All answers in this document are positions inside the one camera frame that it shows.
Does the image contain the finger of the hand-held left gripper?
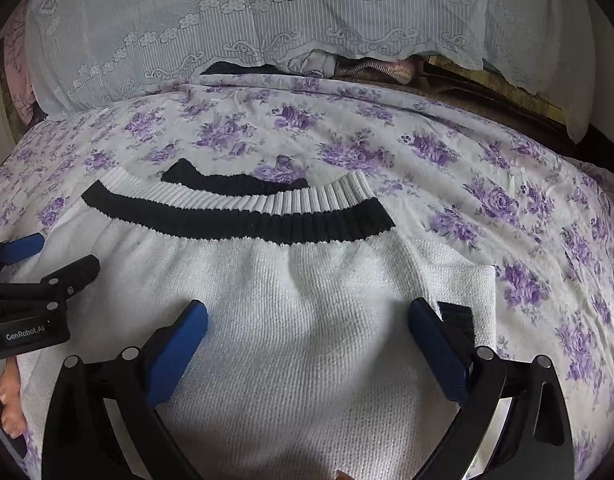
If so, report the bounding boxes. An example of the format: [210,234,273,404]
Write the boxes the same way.
[0,232,45,273]
[0,254,100,313]

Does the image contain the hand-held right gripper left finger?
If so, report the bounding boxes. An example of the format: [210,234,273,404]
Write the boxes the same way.
[42,299,209,480]

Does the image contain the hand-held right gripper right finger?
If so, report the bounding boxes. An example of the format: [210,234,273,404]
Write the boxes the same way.
[408,297,573,480]

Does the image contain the white knitted sweater black stripes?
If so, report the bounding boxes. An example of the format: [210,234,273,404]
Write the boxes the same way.
[7,158,498,480]

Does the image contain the person's left hand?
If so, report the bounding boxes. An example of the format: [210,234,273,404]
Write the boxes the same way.
[0,360,28,437]

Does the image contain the purple floral bedsheet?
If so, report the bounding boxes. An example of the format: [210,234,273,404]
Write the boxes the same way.
[0,72,614,480]

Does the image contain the striped pink cloth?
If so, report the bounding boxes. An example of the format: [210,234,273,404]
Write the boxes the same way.
[332,57,419,84]

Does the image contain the light blue lace cloth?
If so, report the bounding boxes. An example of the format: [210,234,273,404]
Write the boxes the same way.
[24,0,595,143]

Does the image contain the grey cloth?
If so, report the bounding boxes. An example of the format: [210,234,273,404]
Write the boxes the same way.
[286,52,338,79]

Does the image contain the dark wooden bed frame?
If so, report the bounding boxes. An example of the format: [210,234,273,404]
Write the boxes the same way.
[422,55,588,158]

